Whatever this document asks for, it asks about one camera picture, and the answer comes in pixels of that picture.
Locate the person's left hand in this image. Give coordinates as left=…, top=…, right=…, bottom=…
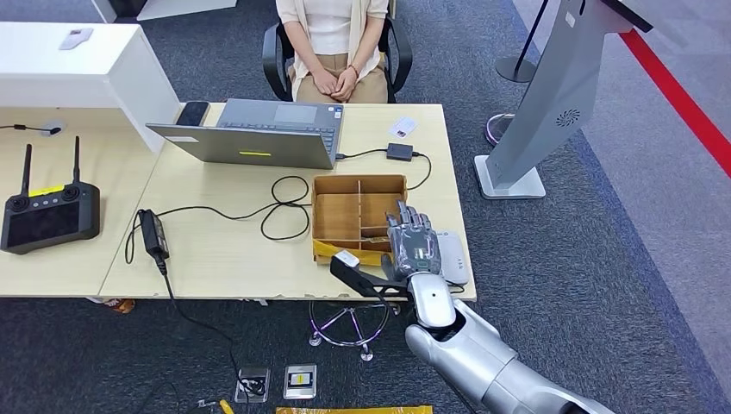
left=333, top=66, right=361, bottom=104

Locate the person's right hand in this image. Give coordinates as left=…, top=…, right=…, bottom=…
left=310, top=67, right=340, bottom=97

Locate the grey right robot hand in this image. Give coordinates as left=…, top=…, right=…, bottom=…
left=381, top=199, right=444, bottom=282

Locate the white ID card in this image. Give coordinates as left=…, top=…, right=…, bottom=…
left=390, top=116, right=419, bottom=139

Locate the cardboard divider box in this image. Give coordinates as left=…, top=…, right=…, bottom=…
left=311, top=173, right=409, bottom=267

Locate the white card reader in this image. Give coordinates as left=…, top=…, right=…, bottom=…
left=434, top=229, right=472, bottom=287

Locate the person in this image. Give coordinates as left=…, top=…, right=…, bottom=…
left=275, top=0, right=390, bottom=105

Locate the black office chair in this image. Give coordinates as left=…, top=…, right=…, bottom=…
left=261, top=16, right=414, bottom=104

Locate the small black adapter box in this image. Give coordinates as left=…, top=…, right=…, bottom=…
left=386, top=141, right=415, bottom=162

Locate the grey laptop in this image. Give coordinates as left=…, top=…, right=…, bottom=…
left=145, top=97, right=346, bottom=170

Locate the chrome stool base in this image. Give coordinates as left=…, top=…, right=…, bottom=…
left=309, top=301, right=403, bottom=363

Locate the black smartphone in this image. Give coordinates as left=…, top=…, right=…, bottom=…
left=175, top=100, right=211, bottom=127

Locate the white cabinet base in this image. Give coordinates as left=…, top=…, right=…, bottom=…
left=91, top=0, right=238, bottom=22

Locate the closed floor socket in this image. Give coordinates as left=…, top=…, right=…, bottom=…
left=282, top=363, right=318, bottom=400

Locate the open floor socket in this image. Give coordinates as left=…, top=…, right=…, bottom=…
left=234, top=365, right=272, bottom=404

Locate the grey kiosk stand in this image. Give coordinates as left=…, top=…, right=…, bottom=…
left=473, top=0, right=655, bottom=201

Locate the black laptop power brick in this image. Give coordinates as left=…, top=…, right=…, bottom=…
left=138, top=209, right=172, bottom=261

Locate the small white handheld device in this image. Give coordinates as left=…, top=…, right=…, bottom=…
left=58, top=27, right=94, bottom=51

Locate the white counter block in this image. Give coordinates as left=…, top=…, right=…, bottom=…
left=0, top=21, right=182, bottom=154

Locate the orange snack wrapper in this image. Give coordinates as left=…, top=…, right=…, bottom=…
left=101, top=297, right=137, bottom=314

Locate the red barrier belt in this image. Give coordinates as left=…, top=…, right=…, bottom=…
left=619, top=28, right=731, bottom=175

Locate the black antenna remote controller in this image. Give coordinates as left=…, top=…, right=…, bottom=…
left=0, top=135, right=103, bottom=256

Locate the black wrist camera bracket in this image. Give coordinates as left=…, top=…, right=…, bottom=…
left=329, top=257, right=414, bottom=302

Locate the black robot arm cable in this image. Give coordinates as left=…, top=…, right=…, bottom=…
left=371, top=291, right=486, bottom=414

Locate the short black laptop cable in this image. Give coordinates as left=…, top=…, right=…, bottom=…
left=335, top=148, right=389, bottom=160

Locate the chrome ring base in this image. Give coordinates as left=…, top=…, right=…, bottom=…
left=485, top=112, right=517, bottom=147

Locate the long looped black cable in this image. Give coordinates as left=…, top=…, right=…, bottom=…
left=124, top=151, right=434, bottom=265

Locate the black stanchion post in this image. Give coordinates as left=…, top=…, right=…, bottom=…
left=495, top=0, right=553, bottom=84

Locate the black mains cable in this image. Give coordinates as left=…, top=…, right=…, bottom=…
left=155, top=257, right=254, bottom=395

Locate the thin black plug cable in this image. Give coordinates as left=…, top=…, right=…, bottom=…
left=0, top=122, right=63, bottom=136

